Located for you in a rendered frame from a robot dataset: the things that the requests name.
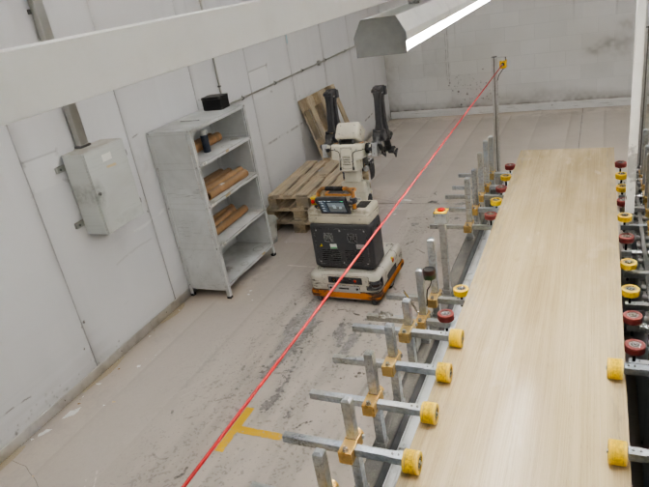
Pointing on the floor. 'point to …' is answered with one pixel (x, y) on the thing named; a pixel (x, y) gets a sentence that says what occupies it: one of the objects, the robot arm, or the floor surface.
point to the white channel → (249, 25)
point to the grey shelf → (183, 217)
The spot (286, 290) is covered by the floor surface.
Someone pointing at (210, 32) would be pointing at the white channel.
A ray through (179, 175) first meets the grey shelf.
